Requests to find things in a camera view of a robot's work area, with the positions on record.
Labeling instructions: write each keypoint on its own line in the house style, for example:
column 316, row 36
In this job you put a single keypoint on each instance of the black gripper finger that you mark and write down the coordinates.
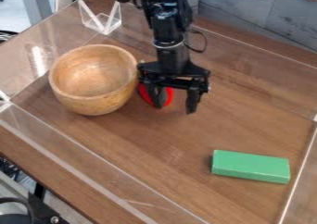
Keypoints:
column 155, row 95
column 193, row 100

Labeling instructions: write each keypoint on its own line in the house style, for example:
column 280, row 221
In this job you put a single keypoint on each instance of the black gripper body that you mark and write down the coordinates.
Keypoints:
column 174, row 70

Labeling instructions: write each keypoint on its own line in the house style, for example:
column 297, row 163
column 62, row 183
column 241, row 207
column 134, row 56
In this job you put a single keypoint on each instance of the red felt fruit green leaf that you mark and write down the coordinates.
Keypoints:
column 169, row 89

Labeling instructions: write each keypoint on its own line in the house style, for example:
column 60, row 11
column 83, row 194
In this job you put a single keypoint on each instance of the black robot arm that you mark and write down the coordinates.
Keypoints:
column 169, row 19

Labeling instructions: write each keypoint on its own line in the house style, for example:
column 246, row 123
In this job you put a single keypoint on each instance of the wooden bowl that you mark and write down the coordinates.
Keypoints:
column 94, row 79

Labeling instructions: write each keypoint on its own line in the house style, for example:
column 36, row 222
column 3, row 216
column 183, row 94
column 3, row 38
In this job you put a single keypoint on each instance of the green rectangular block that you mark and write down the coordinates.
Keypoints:
column 249, row 166

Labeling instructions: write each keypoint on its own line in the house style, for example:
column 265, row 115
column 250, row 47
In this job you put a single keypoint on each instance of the clear acrylic corner bracket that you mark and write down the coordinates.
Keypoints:
column 103, row 23

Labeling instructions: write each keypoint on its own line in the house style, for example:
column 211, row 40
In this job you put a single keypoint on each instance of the clear acrylic tray enclosure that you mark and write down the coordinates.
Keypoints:
column 134, row 167

